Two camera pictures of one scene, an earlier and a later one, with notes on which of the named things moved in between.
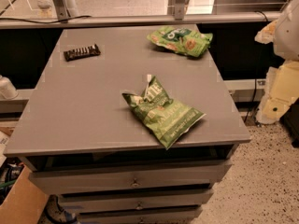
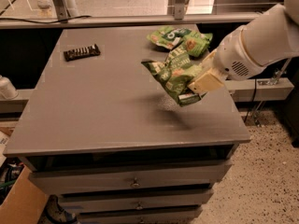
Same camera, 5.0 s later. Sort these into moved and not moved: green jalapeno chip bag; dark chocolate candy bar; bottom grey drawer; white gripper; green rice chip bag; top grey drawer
Moved: white gripper; green jalapeno chip bag
Not moved: bottom grey drawer; top grey drawer; dark chocolate candy bar; green rice chip bag
